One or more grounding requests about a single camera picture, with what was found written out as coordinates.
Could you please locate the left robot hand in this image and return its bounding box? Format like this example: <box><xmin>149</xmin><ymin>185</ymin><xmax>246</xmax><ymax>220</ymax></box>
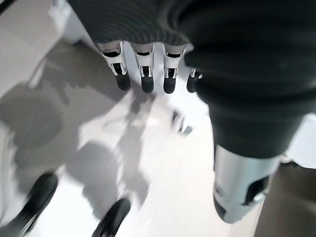
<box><xmin>66</xmin><ymin>0</ymin><xmax>316</xmax><ymax>224</ymax></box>

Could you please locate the white medical cart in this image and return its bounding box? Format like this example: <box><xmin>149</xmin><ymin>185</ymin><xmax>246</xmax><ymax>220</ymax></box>
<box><xmin>48</xmin><ymin>0</ymin><xmax>99</xmax><ymax>46</ymax></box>

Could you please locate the right robot leg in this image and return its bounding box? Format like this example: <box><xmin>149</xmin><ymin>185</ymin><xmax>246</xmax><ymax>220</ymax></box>
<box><xmin>92</xmin><ymin>197</ymin><xmax>131</xmax><ymax>237</ymax></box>

